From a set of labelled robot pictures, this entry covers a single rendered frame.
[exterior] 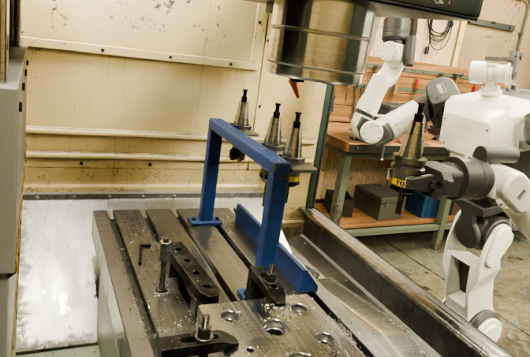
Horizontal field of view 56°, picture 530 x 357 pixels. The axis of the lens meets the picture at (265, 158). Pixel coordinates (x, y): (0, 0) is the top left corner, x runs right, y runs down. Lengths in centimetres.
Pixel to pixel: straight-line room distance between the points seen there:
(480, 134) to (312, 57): 89
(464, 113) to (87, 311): 123
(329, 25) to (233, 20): 110
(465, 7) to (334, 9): 20
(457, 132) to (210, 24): 89
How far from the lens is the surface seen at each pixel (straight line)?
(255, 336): 90
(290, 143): 113
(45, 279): 161
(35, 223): 175
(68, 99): 175
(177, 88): 179
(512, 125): 152
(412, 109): 173
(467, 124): 158
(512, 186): 111
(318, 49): 74
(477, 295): 183
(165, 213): 161
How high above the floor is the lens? 149
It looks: 14 degrees down
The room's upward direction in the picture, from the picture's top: 8 degrees clockwise
